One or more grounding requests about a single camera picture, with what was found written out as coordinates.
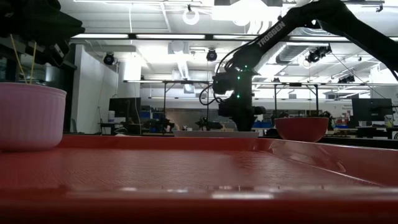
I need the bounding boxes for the red plastic serving tray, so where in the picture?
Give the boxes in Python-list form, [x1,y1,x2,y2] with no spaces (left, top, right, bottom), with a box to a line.
[0,134,398,224]

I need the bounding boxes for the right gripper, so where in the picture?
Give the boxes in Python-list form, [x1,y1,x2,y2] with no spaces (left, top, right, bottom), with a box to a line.
[218,93,267,132]

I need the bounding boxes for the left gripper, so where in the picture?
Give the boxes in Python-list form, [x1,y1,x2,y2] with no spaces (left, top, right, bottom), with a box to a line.
[0,0,85,67]

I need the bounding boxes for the white hanging ring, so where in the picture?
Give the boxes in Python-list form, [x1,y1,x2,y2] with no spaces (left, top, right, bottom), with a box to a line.
[182,7,200,26]

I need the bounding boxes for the yellow cable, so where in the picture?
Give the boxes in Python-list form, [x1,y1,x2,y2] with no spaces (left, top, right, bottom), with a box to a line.
[9,34,37,85]

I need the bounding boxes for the lavender round plate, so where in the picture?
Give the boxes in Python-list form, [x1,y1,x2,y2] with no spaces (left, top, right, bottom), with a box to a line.
[173,130,260,138]

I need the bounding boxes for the dark pink bowl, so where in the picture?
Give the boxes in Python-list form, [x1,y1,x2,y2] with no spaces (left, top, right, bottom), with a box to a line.
[274,117,330,143]

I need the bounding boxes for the black computer monitor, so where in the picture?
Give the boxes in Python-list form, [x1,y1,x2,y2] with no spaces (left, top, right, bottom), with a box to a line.
[351,98,393,122]
[108,97,142,118]

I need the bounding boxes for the silver ventilation duct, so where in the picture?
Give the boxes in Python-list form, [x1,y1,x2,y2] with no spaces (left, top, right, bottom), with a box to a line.
[264,18,383,65]

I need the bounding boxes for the black workstation frame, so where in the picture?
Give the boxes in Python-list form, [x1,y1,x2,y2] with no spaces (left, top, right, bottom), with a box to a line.
[123,80,218,126]
[253,82,340,119]

